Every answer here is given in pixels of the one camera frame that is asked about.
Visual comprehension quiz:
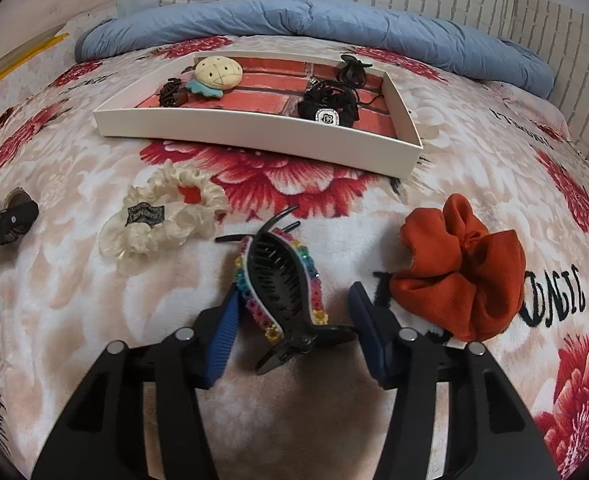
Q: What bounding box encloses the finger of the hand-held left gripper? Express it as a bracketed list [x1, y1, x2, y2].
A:
[0, 201, 39, 246]

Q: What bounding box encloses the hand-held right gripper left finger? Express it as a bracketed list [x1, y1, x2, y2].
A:
[31, 284, 248, 480]

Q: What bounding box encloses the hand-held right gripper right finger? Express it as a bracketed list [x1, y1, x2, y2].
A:
[349, 281, 560, 480]

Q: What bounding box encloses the rainbow beaded hair claw clip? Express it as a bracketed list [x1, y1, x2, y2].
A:
[216, 205, 358, 376]

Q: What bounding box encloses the brown wooden bead bracelet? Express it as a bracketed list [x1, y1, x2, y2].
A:
[158, 77, 188, 108]

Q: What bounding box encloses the cream tray with brick lining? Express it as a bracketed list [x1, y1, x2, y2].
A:
[93, 51, 424, 179]

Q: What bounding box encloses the black scrunchie with badge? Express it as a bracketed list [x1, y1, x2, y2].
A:
[297, 80, 360, 126]

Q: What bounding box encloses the cream cookie-shaped plush clip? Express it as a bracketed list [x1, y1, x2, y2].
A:
[187, 56, 245, 97]

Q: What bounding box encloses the orange scrunchie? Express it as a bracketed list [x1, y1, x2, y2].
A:
[389, 193, 527, 343]

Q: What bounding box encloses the red floral blanket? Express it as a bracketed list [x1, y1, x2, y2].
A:
[0, 15, 589, 480]

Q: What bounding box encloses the cream scrunchie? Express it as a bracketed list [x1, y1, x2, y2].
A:
[98, 166, 229, 276]

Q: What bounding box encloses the yellow strip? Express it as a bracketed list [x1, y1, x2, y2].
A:
[0, 32, 70, 101]

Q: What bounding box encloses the pale wooden board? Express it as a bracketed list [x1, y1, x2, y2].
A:
[0, 0, 120, 68]

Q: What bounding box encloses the blue rolled duvet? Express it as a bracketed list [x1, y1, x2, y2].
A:
[74, 0, 555, 100]

